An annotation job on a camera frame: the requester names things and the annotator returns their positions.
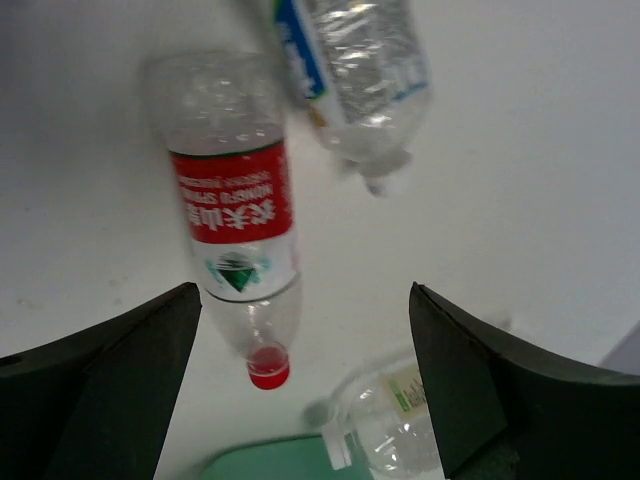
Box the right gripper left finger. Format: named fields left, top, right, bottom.
left=1, top=283, right=201, bottom=479

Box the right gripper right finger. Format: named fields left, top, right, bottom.
left=409, top=283, right=639, bottom=479

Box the large clear square bottle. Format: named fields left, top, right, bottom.
left=303, top=347, right=440, bottom=479

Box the green plastic bin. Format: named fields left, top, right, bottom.
left=199, top=435, right=373, bottom=480

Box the clear bottle blue green label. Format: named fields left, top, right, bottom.
left=239, top=0, right=434, bottom=197

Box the clear bottle red white label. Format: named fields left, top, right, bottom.
left=144, top=51, right=303, bottom=390

